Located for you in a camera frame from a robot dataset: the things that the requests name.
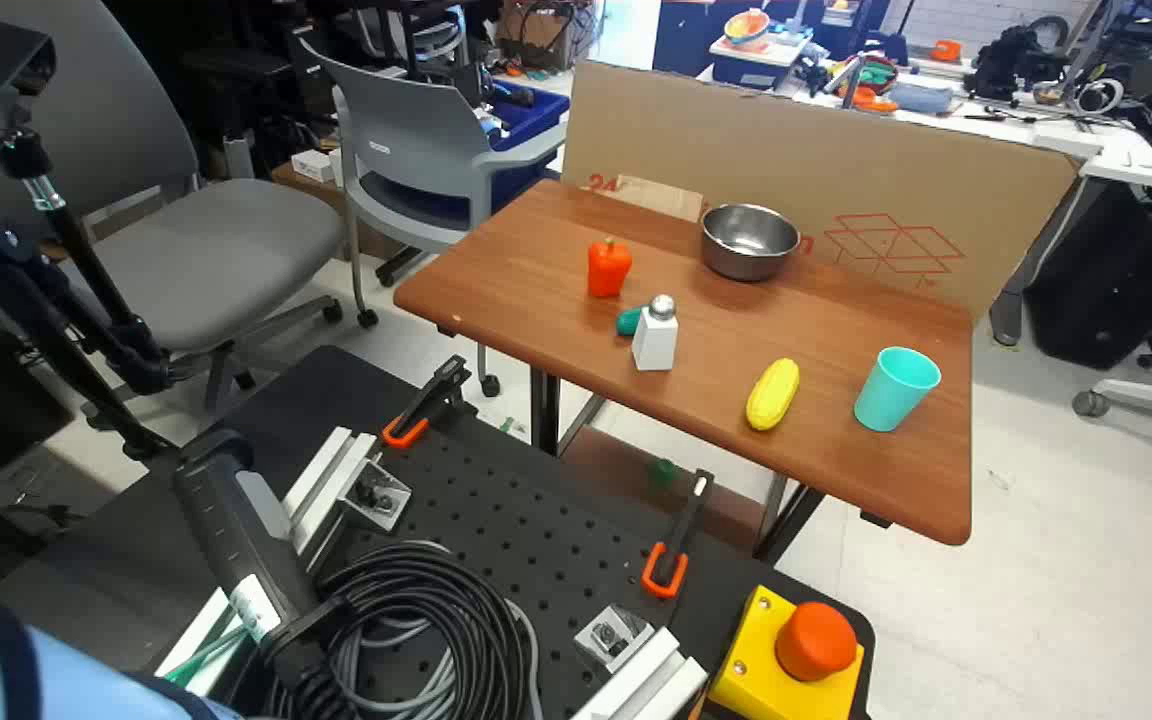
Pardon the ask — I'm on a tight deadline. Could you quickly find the orange toy bell pepper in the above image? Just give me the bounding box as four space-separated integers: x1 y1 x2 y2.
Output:
586 237 635 305

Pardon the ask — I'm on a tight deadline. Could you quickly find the black perforated robot base table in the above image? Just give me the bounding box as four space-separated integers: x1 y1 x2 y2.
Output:
0 346 880 720

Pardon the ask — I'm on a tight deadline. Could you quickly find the white salt shaker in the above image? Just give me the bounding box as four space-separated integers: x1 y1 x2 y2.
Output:
627 292 683 378

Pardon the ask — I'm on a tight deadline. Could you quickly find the brown wooden table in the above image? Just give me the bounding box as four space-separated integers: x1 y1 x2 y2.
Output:
393 176 981 566

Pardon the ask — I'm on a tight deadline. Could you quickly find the yellow toy corn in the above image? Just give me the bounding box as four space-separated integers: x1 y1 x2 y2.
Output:
740 356 805 435

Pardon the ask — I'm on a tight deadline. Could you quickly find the stainless steel bowl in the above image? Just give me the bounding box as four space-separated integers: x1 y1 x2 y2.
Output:
698 202 805 285

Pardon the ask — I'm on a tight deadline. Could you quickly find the aluminium extrusion bar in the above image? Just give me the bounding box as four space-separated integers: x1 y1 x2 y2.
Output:
284 423 380 554
152 572 288 697
570 626 714 720

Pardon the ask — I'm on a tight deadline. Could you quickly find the light gray plastic chair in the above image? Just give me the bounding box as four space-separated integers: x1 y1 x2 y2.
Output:
294 33 572 403

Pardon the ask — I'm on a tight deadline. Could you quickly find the cardboard backboard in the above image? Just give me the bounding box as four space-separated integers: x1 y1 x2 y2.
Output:
562 55 1087 323

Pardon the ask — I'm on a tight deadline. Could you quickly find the teal plastic cup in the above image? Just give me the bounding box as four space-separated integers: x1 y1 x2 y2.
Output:
852 346 948 435

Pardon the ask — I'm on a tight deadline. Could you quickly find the yellow emergency stop button box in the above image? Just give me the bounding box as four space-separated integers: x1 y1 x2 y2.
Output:
710 581 869 720

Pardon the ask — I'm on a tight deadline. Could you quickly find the dark gray padded office chair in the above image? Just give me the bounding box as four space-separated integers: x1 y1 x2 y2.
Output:
0 0 388 417

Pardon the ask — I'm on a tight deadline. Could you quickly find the black bag under desk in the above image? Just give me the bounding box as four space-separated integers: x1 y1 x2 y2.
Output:
1022 176 1152 371

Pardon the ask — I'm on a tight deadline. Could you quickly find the white background desk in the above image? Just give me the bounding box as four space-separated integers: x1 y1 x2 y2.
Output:
710 36 1152 193

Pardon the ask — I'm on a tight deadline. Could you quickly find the light blue sleeve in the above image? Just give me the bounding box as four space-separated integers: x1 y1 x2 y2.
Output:
0 592 247 720

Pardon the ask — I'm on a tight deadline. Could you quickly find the orange handled black clamp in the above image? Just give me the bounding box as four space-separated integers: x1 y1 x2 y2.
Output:
378 354 475 455
635 468 720 603

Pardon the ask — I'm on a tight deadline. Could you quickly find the coiled black cable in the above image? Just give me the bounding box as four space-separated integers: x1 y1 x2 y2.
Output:
252 535 548 720

